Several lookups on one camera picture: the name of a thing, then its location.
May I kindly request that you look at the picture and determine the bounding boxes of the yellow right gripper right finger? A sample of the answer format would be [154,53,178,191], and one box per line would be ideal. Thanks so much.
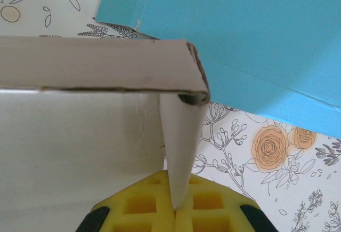
[174,174,279,232]

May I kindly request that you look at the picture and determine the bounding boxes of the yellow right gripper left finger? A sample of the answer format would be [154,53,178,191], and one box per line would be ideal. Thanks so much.
[76,170,176,232]

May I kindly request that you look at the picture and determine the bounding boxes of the blue paper box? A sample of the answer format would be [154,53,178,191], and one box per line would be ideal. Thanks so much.
[95,0,341,139]

